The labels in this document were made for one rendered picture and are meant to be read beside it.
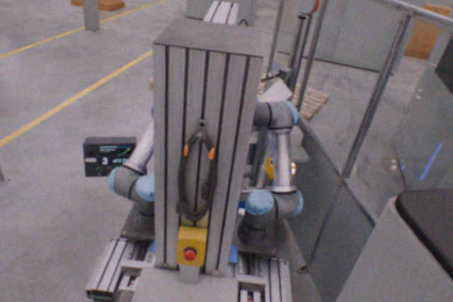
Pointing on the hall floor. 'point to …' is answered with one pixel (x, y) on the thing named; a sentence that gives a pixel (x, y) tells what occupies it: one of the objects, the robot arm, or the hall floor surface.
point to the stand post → (258, 155)
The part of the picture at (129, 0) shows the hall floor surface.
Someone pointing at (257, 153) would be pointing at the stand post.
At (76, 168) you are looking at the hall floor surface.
